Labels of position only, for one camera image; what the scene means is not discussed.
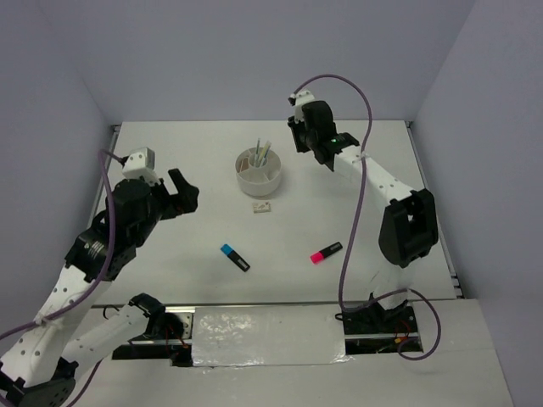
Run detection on yellow highlighter pen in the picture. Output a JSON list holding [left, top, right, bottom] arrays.
[[262, 141, 271, 163]]

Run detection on blue ballpoint pen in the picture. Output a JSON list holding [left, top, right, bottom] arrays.
[[258, 142, 270, 167]]

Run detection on green pen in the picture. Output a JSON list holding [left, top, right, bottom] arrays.
[[254, 137, 261, 167]]

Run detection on blue capped black highlighter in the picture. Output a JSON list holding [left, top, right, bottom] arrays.
[[221, 244, 250, 272]]

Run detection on white boxed eraser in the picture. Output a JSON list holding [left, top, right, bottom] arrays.
[[252, 201, 272, 214]]

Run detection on pink capped black highlighter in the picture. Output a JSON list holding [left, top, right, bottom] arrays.
[[310, 242, 343, 265]]

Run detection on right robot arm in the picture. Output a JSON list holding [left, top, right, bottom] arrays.
[[288, 91, 439, 332]]

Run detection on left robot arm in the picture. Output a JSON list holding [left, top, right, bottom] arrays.
[[1, 169, 199, 406]]

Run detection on white round divided organizer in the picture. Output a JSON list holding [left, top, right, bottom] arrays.
[[235, 148, 282, 198]]

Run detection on silver foil covered plate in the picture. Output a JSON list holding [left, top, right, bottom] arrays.
[[192, 304, 349, 367]]

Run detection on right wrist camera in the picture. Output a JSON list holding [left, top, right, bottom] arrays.
[[288, 89, 315, 123]]

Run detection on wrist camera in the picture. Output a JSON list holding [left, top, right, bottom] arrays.
[[122, 148, 159, 186], [288, 89, 315, 123]]

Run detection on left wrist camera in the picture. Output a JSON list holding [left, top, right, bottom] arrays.
[[122, 148, 159, 186]]

